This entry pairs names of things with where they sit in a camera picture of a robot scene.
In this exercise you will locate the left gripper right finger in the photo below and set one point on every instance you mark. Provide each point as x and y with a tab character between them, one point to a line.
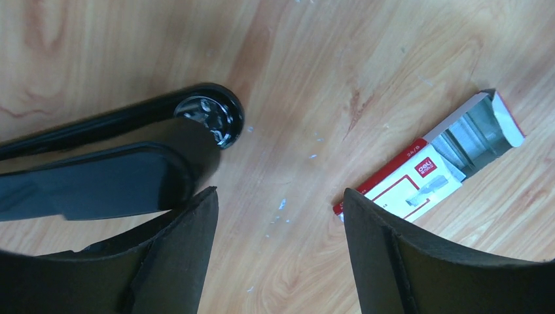
399	267

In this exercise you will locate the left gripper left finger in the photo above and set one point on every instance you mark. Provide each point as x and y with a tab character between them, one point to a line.
157	267

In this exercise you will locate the black stapler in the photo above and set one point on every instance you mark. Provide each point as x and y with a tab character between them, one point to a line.
147	157

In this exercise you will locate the staple box with staples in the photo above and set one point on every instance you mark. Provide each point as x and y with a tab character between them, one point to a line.
435	165

